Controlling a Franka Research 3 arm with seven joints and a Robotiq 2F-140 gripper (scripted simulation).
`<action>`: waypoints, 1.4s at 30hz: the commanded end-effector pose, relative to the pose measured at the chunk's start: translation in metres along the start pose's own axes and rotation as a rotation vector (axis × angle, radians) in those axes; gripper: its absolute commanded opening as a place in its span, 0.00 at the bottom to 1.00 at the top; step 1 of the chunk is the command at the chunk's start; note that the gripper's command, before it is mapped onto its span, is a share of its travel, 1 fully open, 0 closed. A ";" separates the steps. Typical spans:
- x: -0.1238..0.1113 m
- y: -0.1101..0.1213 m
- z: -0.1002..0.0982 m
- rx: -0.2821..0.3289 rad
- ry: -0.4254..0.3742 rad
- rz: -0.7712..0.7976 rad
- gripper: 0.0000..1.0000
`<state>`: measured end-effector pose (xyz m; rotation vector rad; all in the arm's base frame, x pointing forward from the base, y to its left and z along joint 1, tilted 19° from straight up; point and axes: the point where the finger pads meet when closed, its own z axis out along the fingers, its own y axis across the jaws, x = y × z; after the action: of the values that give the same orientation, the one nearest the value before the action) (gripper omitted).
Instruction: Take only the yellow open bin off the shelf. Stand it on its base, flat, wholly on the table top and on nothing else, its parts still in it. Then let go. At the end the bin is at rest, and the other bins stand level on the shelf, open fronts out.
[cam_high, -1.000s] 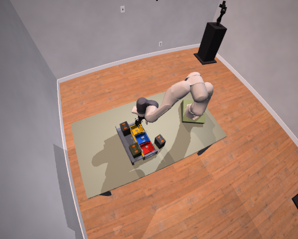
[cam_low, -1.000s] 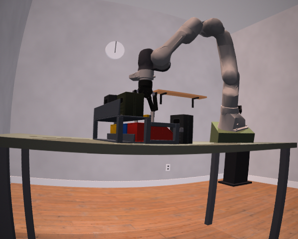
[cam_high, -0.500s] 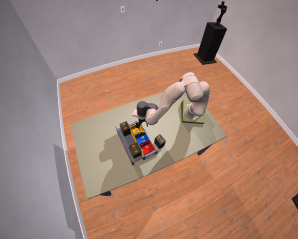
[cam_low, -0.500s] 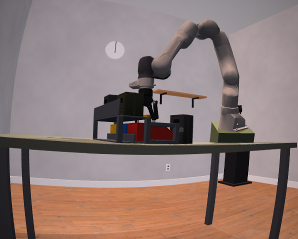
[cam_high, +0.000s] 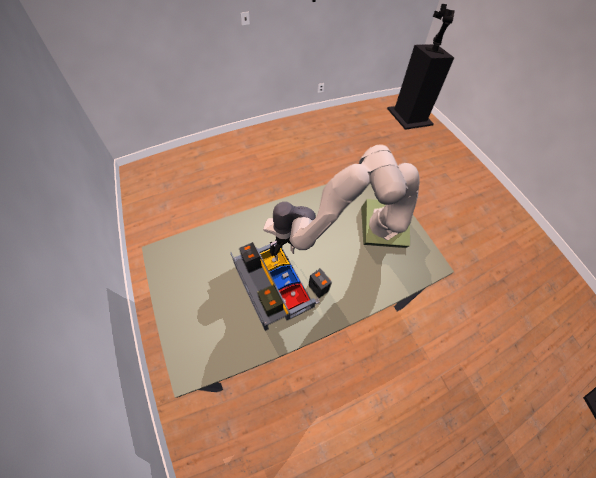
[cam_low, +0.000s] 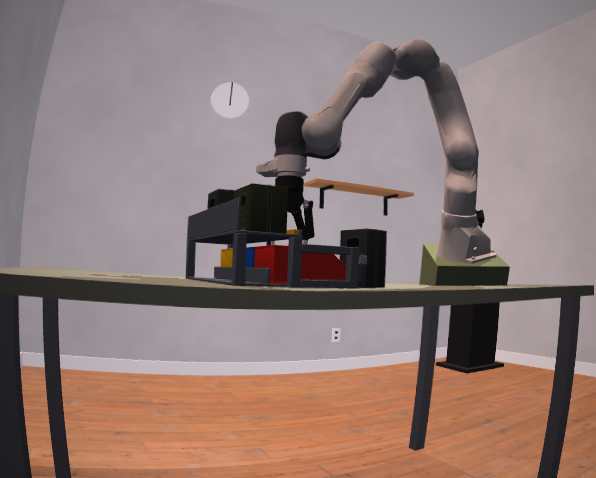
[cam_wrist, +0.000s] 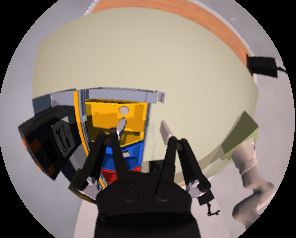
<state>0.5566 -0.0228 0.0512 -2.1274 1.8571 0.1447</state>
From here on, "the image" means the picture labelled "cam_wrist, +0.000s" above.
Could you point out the yellow bin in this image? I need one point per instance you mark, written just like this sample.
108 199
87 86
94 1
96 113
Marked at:
106 114

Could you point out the blue open bin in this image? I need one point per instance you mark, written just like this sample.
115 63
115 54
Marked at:
132 161

